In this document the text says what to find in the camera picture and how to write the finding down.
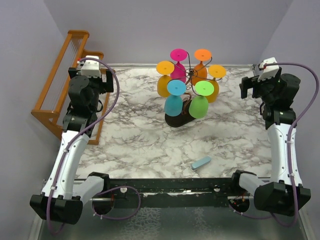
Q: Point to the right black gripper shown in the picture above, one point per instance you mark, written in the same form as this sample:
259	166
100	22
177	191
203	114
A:
252	82

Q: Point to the orange wine glass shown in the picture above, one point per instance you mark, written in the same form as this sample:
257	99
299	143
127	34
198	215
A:
200	71

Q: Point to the green wine glass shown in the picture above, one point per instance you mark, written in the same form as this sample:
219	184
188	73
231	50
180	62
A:
199	105

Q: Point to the blue wine glass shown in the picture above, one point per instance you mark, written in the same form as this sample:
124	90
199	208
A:
174	104

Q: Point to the blue eraser block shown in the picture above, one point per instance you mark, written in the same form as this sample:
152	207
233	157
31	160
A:
200	163

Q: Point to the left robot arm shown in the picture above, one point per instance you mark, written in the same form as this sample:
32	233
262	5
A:
60	199

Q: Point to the pink wine glass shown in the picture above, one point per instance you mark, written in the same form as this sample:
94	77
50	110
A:
179	72

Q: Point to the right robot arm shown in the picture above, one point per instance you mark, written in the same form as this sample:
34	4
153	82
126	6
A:
284	193

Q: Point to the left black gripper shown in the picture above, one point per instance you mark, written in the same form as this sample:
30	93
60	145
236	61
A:
106	87

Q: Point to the wooden rack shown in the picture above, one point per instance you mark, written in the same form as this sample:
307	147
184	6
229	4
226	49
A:
53	97

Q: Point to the yellow wine glass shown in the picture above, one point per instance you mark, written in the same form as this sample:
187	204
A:
164	68
217	72

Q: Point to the metal wine glass rack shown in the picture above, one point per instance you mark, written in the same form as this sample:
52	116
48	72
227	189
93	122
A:
184	117

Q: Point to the yellow wine glass front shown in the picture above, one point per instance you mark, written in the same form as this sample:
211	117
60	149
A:
164	68

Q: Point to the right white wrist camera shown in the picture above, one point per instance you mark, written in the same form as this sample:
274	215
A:
269	68

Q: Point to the black mounting frame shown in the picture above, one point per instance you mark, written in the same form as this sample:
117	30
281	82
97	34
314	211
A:
167	192

